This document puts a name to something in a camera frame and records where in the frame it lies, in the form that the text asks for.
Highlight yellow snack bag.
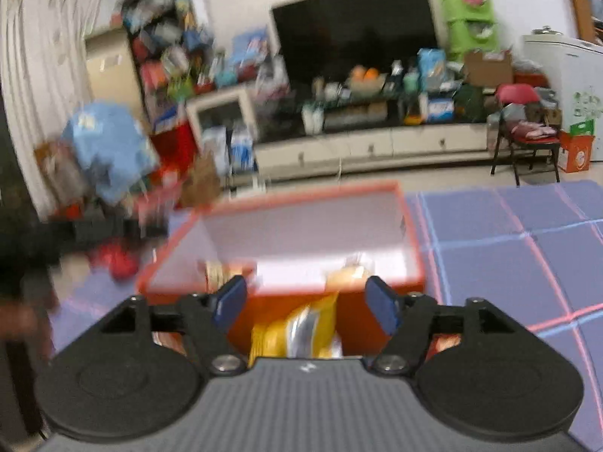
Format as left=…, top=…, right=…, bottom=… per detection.
left=248, top=294, right=343, bottom=367

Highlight orange cardboard box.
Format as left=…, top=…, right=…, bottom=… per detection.
left=136, top=181, right=426, bottom=354

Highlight white TV cabinet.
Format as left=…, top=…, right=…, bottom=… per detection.
left=254, top=124, right=490, bottom=181

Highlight blue checked tablecloth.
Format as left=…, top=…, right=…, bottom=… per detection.
left=52, top=181, right=602, bottom=451

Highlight white glass door cabinet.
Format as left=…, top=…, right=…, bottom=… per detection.
left=185, top=85, right=257, bottom=146

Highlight fruit bowl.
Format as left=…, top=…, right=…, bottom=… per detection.
left=346, top=66, right=386, bottom=96

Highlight red folding chair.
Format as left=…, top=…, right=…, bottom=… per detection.
left=491, top=84, right=561, bottom=187

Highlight white air conditioner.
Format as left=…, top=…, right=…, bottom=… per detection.
left=85, top=27, right=146, bottom=121

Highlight brown cardboard box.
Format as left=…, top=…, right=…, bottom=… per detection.
left=463, top=50, right=514, bottom=89

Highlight black flat television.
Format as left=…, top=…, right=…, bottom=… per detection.
left=271, top=0, right=438, bottom=88

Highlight white curtain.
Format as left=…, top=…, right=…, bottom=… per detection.
left=1, top=0, right=100, bottom=215

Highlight green stacked storage bins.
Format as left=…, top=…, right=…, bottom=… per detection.
left=438, top=0, right=499, bottom=61

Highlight dark bookshelf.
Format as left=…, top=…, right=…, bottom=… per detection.
left=116, top=0, right=213, bottom=125

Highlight white chest freezer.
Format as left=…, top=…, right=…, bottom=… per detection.
left=523, top=34, right=602, bottom=162

